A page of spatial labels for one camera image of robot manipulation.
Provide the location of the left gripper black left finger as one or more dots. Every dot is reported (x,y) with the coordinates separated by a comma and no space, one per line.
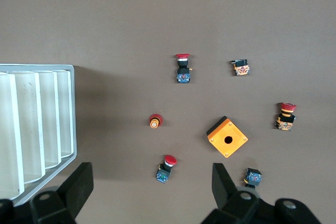
(65,197)

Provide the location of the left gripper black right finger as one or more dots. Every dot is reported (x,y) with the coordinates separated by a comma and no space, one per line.
(236,208)

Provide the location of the red mushroom button blue block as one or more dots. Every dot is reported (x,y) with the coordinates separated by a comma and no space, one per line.
(183,75)
(162,175)
(253,176)

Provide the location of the orange button box with hole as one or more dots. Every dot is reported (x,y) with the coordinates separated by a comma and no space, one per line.
(237,144)

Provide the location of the white slotted rack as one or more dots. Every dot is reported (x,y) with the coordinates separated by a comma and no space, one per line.
(26,116)

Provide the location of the red stop button orange block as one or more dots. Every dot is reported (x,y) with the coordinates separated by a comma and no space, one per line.
(284,121)

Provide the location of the red yellow button head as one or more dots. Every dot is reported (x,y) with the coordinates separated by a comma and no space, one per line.
(155,121)

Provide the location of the orange contact block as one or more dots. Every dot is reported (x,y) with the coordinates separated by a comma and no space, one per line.
(242,69)

